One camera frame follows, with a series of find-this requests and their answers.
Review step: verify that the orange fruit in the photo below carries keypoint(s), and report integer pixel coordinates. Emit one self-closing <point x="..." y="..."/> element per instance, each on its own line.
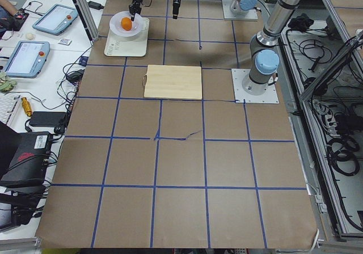
<point x="126" y="23"/>

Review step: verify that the white ribbed plate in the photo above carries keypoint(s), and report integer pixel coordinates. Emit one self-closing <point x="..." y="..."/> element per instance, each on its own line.
<point x="135" y="28"/>

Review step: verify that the cream tray with bear print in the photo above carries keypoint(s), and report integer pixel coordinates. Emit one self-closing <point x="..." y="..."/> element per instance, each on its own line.
<point x="134" y="46"/>

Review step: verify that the blue teach pendant upper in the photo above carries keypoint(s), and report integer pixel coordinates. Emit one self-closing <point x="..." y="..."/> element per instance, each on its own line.
<point x="56" y="20"/>

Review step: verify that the blue teach pendant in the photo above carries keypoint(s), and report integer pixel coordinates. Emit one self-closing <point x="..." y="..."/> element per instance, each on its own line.
<point x="27" y="59"/>
<point x="56" y="20"/>

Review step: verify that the wooden cutting board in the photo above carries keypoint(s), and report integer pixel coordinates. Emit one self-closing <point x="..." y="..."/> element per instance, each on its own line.
<point x="173" y="82"/>

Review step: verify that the blue teach pendant lower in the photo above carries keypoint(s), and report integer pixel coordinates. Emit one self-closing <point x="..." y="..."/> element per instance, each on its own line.
<point x="27" y="59"/>

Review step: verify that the black power adapter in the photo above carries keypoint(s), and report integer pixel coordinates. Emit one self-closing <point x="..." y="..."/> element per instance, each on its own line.
<point x="47" y="119"/>

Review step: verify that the gold metal cylinder tool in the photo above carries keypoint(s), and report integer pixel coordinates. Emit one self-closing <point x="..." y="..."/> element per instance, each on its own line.
<point x="26" y="107"/>

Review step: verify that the white keyboard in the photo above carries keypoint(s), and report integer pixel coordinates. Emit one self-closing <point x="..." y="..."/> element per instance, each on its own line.
<point x="9" y="106"/>

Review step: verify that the black computer box red logo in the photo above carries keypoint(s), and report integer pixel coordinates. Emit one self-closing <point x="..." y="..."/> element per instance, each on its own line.
<point x="24" y="158"/>

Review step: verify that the aluminium frame post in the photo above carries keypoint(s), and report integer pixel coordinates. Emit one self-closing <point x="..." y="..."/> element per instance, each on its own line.
<point x="86" y="19"/>

